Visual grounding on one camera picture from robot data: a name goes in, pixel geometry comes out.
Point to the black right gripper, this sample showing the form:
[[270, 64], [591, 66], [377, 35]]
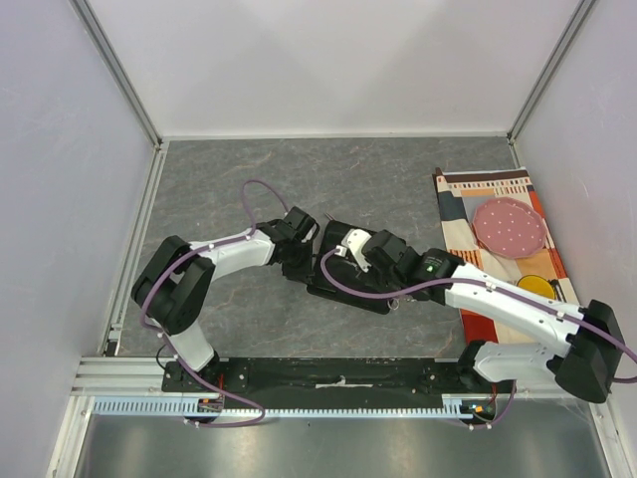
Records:
[[345, 264]]

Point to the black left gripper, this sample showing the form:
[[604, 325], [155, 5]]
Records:
[[303, 273]]

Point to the black zip tool case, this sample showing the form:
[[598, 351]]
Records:
[[345, 271]]

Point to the silver hair scissors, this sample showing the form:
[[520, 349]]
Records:
[[395, 303]]

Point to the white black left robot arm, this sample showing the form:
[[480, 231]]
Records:
[[172, 288]]

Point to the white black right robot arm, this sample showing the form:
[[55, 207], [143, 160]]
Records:
[[581, 347]]

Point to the colourful patterned cloth mat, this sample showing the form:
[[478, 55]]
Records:
[[458, 196]]

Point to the pink dotted plate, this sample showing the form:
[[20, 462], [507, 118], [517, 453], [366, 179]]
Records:
[[509, 228]]

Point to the yellow plastic bowl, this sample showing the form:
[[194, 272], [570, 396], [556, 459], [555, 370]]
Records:
[[537, 285]]

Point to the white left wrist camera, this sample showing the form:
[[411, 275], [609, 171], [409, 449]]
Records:
[[312, 234]]

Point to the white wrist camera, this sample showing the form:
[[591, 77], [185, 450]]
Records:
[[352, 245], [312, 234]]

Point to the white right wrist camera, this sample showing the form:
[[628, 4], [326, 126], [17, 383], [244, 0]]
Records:
[[352, 245]]

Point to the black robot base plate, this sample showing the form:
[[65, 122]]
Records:
[[241, 375]]

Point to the aluminium frame post left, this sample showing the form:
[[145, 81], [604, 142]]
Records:
[[99, 37]]

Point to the aluminium frame post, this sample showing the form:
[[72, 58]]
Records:
[[556, 57], [99, 37]]

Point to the light blue cable duct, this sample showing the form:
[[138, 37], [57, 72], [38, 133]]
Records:
[[447, 407]]

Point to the aluminium frame post right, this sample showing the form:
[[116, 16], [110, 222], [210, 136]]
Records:
[[556, 57]]

